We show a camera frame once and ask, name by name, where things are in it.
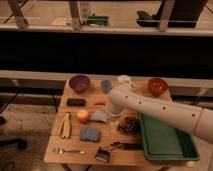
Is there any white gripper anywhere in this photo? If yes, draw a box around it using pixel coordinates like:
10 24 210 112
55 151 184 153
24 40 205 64
107 100 124 127

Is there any grey-blue towel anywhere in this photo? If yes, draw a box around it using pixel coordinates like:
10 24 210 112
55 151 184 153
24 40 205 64
89 110 108 123

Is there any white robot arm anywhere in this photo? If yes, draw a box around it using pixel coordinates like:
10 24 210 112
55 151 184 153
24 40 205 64
106 83 213 144

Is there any purple bowl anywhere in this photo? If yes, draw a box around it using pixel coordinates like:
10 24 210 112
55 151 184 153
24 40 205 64
69 75 91 93

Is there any red bowl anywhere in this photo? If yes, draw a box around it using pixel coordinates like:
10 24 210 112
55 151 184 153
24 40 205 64
148 78 168 96

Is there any bunch of dark grapes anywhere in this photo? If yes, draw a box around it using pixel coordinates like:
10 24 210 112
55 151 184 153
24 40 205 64
117 116 140 135

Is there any orange carrot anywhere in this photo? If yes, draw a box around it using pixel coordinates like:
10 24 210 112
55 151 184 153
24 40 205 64
94 102 106 106

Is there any blue sponge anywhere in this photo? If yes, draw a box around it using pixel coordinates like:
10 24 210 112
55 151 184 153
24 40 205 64
80 127 100 142

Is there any black dish brush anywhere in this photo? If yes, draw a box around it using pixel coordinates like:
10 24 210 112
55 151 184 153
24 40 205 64
95 147 112 163

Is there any yellow-red apple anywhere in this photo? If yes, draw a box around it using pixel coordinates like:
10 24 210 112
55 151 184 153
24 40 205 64
77 109 90 123

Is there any blue cup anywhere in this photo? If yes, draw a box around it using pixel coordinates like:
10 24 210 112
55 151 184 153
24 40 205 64
101 80 112 94

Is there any white cup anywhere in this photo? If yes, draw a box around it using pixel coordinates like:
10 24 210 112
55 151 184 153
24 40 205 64
117 75 135 88

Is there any black rectangular block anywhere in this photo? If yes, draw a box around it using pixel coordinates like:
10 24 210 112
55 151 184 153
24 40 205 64
66 98 86 106

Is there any banana peel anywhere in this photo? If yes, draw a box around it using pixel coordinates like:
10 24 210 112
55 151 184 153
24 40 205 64
59 112 71 139

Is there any green plastic tray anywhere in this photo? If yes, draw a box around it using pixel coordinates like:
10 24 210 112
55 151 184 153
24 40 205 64
138 114 200 161

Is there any green object on shelf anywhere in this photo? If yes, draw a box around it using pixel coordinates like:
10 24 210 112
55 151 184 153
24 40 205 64
85 15 109 26

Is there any black-handled utensil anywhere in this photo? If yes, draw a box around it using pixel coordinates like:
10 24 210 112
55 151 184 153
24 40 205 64
111 142 143 150

